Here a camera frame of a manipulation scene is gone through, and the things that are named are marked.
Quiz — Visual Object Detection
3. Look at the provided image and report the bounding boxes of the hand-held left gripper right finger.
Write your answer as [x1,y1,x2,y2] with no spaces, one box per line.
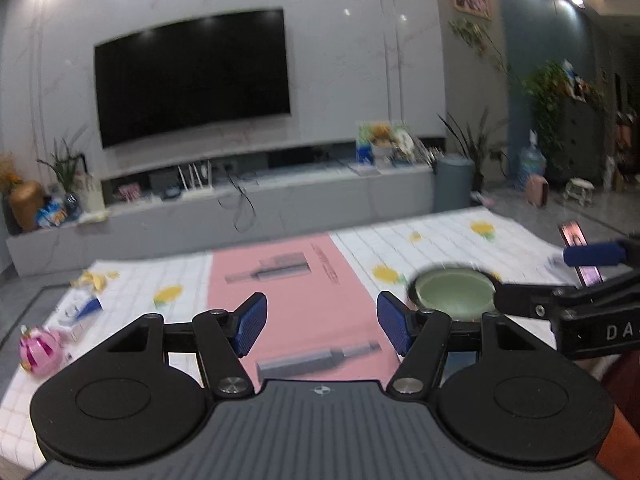
[376,290,544,402]

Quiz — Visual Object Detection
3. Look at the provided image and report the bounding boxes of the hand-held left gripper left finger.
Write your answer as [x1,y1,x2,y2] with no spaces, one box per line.
[94,291,269,402]

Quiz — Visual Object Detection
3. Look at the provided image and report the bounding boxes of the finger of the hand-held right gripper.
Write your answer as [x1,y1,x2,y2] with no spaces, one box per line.
[562,232,640,269]
[492,282,577,319]

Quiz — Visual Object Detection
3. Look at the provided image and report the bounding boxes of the blue steel bowl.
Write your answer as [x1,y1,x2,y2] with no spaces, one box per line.
[405,263,497,322]

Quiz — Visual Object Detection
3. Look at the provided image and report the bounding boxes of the phone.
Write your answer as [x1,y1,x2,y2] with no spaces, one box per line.
[558,219,604,284]

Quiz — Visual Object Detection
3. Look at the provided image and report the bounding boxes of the pink placemat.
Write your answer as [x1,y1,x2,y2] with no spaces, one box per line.
[207,233,402,394]

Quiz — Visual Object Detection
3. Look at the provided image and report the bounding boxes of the white stool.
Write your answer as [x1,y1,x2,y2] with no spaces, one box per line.
[563,177,596,207]

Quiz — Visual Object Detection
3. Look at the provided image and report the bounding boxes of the pink heater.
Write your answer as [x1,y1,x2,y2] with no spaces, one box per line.
[524,174,551,209]

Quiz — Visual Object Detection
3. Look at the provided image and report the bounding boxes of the white checkered tablecloth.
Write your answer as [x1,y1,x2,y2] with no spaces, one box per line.
[0,204,603,463]

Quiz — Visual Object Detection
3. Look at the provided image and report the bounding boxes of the large water bottle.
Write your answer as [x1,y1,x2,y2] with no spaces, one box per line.
[519,129,548,186]

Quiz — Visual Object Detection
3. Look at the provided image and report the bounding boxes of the dark grey drawer cabinet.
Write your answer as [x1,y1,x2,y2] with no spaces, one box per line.
[559,94,617,187]

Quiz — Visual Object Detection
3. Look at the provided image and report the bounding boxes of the grey marble television cabinet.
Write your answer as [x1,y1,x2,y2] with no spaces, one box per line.
[5,134,447,279]

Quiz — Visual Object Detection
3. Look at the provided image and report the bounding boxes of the grey trash bin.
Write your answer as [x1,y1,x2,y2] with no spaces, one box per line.
[432,156,475,213]

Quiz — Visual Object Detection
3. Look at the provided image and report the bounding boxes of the white router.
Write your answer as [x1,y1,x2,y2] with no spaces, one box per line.
[177,159,215,200]

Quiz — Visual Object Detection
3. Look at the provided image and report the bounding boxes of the tall bushy plant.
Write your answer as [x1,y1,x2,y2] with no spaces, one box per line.
[522,59,609,171]

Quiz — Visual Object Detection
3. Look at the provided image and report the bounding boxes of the long-leaf potted plant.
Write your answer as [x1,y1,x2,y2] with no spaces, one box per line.
[437,107,509,191]

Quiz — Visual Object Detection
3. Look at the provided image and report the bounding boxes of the banana peel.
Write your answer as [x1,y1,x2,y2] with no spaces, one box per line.
[69,269,120,291]

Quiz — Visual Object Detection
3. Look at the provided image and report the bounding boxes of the white and blue box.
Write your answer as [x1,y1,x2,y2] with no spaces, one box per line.
[55,292,105,329]

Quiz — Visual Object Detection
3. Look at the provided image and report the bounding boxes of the green picture board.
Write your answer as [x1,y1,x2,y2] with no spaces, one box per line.
[355,119,414,166]

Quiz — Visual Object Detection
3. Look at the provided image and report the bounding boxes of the white round fan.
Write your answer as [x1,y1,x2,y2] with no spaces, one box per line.
[394,129,416,164]

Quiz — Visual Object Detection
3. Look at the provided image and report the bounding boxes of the teddy bear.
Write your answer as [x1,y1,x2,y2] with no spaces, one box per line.
[370,123,394,149]

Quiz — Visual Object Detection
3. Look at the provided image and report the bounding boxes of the white paper bag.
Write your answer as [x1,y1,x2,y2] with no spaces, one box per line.
[74,172,106,214]

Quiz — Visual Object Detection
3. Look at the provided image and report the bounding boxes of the pink toy jewelry box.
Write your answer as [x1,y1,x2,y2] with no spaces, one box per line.
[18,324,64,376]

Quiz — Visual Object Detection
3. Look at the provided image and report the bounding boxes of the snack packets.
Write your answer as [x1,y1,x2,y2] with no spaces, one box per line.
[34,197,69,229]

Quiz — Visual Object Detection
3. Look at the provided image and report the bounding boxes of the hanging vine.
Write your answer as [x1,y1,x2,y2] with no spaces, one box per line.
[448,17,511,76]

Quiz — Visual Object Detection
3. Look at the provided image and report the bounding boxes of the green leafy plant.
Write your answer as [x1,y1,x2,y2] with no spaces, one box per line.
[35,129,91,197]

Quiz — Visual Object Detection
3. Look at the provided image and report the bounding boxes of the black television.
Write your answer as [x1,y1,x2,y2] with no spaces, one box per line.
[93,7,292,150]

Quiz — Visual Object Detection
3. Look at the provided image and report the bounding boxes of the gold vase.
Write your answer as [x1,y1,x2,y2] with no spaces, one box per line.
[8,179,45,231]

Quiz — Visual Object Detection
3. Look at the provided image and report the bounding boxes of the dried flower bunch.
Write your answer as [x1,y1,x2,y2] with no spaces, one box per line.
[0,153,24,191]

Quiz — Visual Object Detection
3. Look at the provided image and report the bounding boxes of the black cable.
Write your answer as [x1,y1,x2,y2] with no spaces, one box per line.
[217,172,259,234]

